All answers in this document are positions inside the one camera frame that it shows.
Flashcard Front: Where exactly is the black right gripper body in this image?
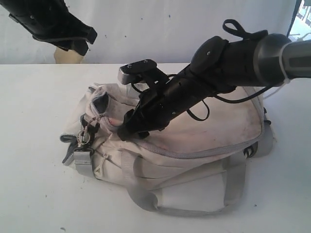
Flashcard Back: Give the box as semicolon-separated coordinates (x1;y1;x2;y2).
136;74;209;131

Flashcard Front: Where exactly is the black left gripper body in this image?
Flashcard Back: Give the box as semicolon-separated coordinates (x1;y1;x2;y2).
0;0;98;56

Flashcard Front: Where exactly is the zipper pull with metal ring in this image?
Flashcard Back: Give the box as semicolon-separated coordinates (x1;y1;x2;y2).
76;115;100;148

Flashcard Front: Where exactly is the white fabric duffel bag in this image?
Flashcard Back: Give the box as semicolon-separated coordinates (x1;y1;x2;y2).
60;83;274;216

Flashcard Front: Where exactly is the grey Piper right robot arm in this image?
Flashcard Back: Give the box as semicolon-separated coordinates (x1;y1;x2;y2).
117;19;311;141

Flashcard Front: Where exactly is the white cable tie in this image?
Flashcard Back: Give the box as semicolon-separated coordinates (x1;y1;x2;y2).
263;43;291;100

